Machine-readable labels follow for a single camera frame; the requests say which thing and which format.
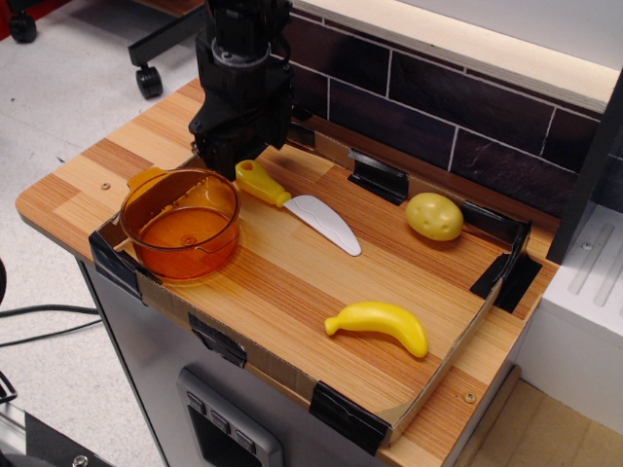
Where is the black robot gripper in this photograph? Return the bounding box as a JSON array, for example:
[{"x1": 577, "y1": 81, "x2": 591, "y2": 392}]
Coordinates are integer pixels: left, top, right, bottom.
[{"x1": 189, "y1": 37, "x2": 293, "y2": 181}]

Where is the yellow handled white toy knife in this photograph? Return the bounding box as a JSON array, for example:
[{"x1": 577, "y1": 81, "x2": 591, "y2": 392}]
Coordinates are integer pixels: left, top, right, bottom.
[{"x1": 235, "y1": 160, "x2": 362, "y2": 257}]

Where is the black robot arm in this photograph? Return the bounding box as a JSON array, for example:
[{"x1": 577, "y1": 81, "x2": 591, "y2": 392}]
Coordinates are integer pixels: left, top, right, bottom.
[{"x1": 189, "y1": 1, "x2": 293, "y2": 181}]

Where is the orange transparent plastic pot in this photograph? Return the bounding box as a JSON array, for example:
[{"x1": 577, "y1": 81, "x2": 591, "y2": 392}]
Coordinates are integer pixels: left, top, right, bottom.
[{"x1": 120, "y1": 167, "x2": 240, "y2": 281}]

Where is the cardboard fence with black tape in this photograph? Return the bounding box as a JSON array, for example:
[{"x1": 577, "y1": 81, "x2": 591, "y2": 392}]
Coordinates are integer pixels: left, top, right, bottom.
[{"x1": 86, "y1": 121, "x2": 552, "y2": 466}]

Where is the black chair caster wheel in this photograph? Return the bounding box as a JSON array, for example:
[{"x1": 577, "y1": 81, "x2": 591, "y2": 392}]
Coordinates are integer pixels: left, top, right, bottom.
[{"x1": 135, "y1": 66, "x2": 163, "y2": 99}]

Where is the black chair base leg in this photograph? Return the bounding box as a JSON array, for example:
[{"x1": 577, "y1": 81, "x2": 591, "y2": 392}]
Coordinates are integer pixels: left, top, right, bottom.
[{"x1": 128, "y1": 4, "x2": 205, "y2": 67}]

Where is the yellow toy potato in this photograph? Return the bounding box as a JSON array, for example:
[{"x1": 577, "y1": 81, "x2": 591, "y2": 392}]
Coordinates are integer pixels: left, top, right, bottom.
[{"x1": 405, "y1": 193, "x2": 463, "y2": 241}]

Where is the yellow toy banana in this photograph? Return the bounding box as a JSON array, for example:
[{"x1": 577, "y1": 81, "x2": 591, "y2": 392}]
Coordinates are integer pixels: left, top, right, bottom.
[{"x1": 324, "y1": 302, "x2": 428, "y2": 358}]

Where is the black far caster wheel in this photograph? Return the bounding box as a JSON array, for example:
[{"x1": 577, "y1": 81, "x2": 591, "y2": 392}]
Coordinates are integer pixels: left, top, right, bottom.
[{"x1": 9, "y1": 12, "x2": 37, "y2": 44}]

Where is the black floor cable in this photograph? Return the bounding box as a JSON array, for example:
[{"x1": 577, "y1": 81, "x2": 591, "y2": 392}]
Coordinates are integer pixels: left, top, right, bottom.
[{"x1": 0, "y1": 305, "x2": 103, "y2": 348}]

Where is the black vertical post right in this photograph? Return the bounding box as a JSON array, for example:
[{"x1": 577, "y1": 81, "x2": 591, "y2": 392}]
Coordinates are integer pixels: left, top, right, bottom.
[{"x1": 547, "y1": 73, "x2": 622, "y2": 265}]

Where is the black metal bracket with screw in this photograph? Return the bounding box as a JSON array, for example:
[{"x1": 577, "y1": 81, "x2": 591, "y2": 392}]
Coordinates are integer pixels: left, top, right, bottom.
[{"x1": 25, "y1": 413, "x2": 112, "y2": 467}]

